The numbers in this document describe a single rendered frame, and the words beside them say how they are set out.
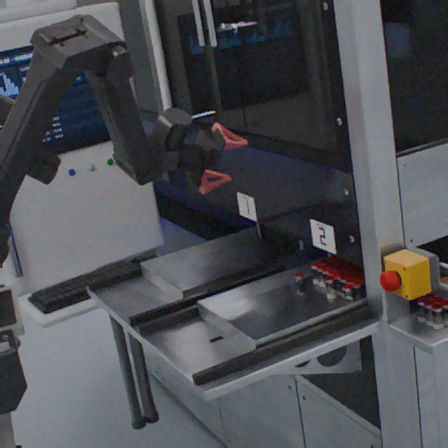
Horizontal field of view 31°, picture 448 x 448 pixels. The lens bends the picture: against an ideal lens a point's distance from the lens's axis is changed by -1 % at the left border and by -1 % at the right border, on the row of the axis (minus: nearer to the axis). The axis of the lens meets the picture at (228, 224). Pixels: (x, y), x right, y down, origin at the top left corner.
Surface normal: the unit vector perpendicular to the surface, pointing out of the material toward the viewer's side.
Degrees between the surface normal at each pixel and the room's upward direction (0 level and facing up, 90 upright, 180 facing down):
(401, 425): 90
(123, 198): 90
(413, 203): 90
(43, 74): 77
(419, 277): 90
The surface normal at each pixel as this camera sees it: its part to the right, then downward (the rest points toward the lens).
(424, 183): 0.46, 0.21
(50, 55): -0.50, 0.11
